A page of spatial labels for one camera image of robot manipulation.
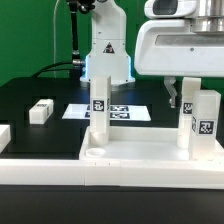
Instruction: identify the black camera pole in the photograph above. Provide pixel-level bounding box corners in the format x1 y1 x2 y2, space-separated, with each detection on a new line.
66 0 95 80

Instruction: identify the white cable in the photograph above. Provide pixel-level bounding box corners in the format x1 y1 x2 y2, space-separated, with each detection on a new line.
53 0 62 79

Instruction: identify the white desk tabletop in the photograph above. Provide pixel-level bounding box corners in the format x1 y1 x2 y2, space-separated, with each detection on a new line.
79 126 224 189

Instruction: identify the fiducial marker sheet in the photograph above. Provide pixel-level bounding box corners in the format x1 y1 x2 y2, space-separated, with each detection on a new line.
61 103 152 122

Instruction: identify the black cable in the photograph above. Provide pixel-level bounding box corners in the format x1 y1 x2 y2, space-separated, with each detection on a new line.
31 61 83 79

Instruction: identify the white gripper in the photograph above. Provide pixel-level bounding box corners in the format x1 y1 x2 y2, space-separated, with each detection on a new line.
134 0 224 108

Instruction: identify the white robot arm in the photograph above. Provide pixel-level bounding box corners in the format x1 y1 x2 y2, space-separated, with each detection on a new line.
82 0 224 107

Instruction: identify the white left obstacle block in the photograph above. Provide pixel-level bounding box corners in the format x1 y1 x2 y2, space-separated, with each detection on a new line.
0 125 11 153

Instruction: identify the white front obstacle bar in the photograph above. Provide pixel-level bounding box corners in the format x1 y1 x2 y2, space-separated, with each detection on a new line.
0 159 224 189

